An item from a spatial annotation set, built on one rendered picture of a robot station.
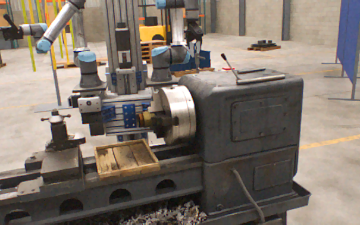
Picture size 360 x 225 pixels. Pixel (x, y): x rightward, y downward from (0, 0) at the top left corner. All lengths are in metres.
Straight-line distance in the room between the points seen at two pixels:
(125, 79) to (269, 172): 1.19
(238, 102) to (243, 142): 0.23
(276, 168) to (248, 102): 0.46
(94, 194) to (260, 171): 0.89
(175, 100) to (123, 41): 0.82
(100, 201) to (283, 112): 1.05
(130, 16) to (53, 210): 1.38
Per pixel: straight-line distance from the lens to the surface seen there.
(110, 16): 2.35
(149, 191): 1.68
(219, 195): 1.77
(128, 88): 2.34
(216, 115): 1.57
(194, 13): 1.79
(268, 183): 1.90
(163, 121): 1.57
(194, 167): 1.70
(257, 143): 1.76
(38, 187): 1.57
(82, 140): 1.72
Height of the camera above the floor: 1.61
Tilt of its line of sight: 17 degrees down
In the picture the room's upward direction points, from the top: 3 degrees counter-clockwise
